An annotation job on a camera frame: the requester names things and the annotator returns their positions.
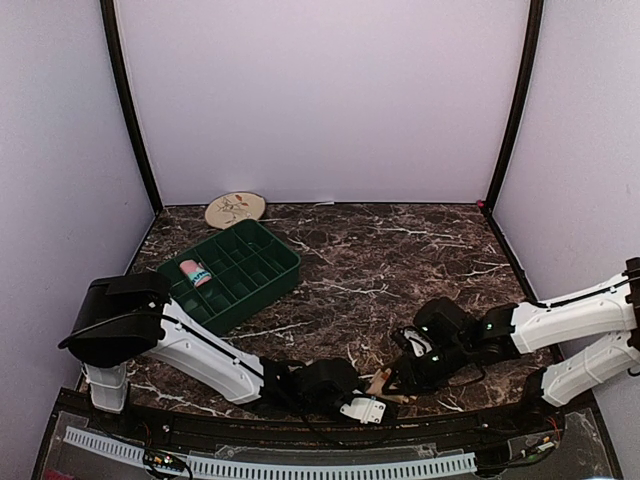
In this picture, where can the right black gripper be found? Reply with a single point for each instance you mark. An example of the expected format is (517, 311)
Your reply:
(413, 379)

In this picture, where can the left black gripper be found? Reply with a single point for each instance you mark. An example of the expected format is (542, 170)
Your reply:
(361, 396)

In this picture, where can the striped beige brown sock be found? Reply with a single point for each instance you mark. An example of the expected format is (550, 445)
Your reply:
(377, 383)

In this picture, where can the black left frame post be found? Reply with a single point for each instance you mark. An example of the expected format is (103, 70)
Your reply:
(126, 100)

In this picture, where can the green plastic divider tray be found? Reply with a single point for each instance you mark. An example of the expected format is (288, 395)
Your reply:
(251, 268)

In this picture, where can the round embroidered plate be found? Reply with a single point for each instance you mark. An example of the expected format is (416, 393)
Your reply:
(232, 208)

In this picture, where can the black front table rail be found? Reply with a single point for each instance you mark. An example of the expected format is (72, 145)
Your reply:
(482, 429)

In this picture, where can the black frame post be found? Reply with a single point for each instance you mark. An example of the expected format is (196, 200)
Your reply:
(126, 100)
(526, 66)

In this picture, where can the pink sock with green patches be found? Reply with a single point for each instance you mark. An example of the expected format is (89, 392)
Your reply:
(195, 272)

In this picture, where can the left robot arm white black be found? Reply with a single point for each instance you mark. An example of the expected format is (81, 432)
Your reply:
(123, 317)

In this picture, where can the black right frame post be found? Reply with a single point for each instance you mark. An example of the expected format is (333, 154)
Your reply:
(526, 66)

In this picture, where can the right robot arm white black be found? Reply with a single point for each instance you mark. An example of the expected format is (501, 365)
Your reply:
(607, 312)

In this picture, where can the small green circuit board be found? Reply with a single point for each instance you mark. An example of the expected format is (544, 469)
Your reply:
(155, 459)

